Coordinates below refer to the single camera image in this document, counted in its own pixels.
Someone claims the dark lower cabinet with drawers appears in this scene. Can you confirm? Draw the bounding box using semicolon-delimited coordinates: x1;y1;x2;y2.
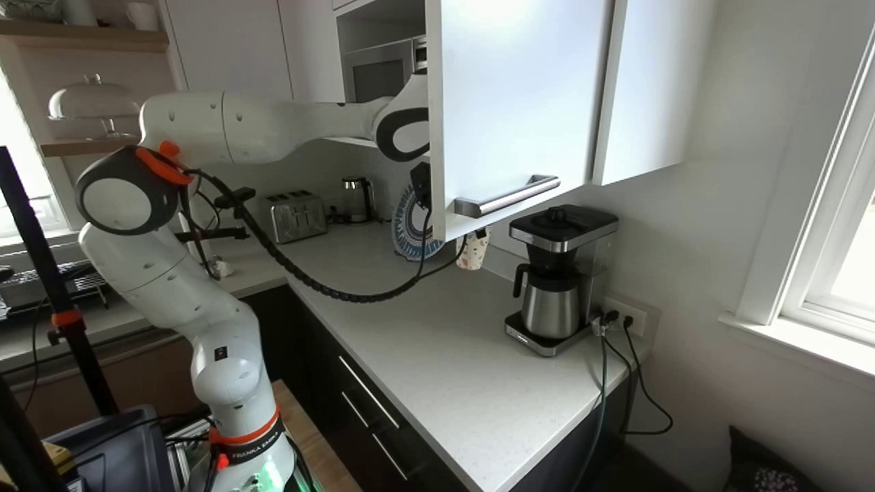
249;283;639;492

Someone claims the white closed cabinet door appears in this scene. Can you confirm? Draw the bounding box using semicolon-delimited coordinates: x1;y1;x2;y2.
589;0;721;189

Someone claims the white wall power outlet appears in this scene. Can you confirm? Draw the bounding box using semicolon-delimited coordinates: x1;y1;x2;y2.
596;295;650;343

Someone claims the wooden wall shelf board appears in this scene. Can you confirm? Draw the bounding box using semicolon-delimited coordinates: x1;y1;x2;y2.
0;18;171;52
34;132;148;160

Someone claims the silver toaster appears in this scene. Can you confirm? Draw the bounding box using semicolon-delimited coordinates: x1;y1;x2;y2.
264;189;327;247

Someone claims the silver microwave oven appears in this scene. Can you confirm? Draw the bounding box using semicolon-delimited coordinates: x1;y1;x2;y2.
339;35;431;104

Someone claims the black power cord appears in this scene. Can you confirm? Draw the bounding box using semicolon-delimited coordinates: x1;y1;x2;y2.
603;322;678;437
572;318;611;492

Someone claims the silver drawer handle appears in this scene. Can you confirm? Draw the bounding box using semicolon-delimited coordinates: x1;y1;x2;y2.
369;433;410;485
339;358;401;433
335;388;371;433

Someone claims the glass cake dome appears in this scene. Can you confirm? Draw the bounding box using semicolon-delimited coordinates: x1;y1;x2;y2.
45;72;148;141

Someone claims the white wall cabinet unit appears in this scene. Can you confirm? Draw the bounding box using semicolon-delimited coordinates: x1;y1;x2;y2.
161;0;300;100

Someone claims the confetti print paper cup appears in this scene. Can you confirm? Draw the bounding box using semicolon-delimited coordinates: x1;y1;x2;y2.
453;228;492;273

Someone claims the small black countertop appliance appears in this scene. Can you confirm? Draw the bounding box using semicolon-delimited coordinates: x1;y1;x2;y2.
339;175;373;228

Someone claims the dark blue plastic crate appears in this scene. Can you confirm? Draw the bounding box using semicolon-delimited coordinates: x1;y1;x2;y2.
43;406;181;492

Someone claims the white open cabinet door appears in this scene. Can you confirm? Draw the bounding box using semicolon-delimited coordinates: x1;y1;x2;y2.
424;0;614;245

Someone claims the black tripod with orange clamp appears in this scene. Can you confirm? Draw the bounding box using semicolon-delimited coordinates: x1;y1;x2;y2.
0;145;119;492

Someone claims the window with white frame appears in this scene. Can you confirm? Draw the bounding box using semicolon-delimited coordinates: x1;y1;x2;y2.
719;26;875;381

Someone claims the silver cabinet door handle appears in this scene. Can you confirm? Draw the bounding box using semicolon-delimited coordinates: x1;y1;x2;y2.
450;173;562;221

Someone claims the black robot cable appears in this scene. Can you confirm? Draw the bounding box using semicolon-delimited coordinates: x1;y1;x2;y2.
181;168;435;307

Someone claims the dark sofa with green-patterned cushions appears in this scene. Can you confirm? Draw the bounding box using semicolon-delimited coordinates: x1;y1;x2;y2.
721;425;827;492

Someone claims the white upper cabinet carcass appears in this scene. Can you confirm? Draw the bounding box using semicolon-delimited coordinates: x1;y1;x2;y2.
276;0;440;153

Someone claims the blue and white decorative plate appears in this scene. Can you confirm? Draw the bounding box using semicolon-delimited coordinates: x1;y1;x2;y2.
391;180;461;268

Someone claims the steel and black coffee maker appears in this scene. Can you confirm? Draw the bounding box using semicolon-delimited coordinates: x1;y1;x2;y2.
502;202;624;362

